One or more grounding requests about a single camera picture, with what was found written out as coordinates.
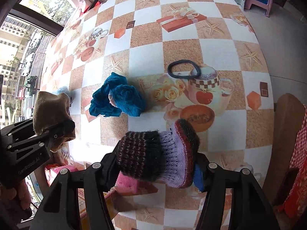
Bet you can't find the blue cloth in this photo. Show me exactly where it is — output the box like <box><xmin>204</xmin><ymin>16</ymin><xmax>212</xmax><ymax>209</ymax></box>
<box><xmin>89</xmin><ymin>72</ymin><xmax>147</xmax><ymax>117</ymax></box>

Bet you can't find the brown sock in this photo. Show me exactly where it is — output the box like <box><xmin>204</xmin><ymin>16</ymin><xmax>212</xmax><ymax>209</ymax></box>
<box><xmin>32</xmin><ymin>91</ymin><xmax>77</xmax><ymax>153</ymax></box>

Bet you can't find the checkered printed tablecloth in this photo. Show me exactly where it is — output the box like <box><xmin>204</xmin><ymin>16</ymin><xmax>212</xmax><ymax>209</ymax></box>
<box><xmin>41</xmin><ymin>0</ymin><xmax>274</xmax><ymax>184</ymax></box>

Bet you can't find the purple black knitted hat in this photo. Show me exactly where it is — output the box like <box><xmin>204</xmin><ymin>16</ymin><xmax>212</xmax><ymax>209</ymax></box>
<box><xmin>116</xmin><ymin>119</ymin><xmax>200</xmax><ymax>188</ymax></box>

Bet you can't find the pink sponge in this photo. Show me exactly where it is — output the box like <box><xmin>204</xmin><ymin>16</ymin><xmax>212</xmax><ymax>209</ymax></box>
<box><xmin>115</xmin><ymin>172</ymin><xmax>158</xmax><ymax>196</ymax></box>

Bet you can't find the red patterned cushion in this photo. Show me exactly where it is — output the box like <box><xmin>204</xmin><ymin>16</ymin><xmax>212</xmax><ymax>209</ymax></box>
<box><xmin>279</xmin><ymin>105</ymin><xmax>306</xmax><ymax>219</ymax></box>

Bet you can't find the black hair tie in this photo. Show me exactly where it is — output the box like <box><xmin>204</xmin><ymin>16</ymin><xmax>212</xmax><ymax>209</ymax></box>
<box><xmin>167</xmin><ymin>59</ymin><xmax>202</xmax><ymax>80</ymax></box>

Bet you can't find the wooden chair back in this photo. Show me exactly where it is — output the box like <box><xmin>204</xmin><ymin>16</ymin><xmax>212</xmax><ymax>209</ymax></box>
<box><xmin>263</xmin><ymin>94</ymin><xmax>305</xmax><ymax>206</ymax></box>

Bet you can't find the light blue fluffy item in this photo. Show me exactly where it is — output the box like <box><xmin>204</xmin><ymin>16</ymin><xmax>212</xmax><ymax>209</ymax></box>
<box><xmin>55</xmin><ymin>86</ymin><xmax>74</xmax><ymax>106</ymax></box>

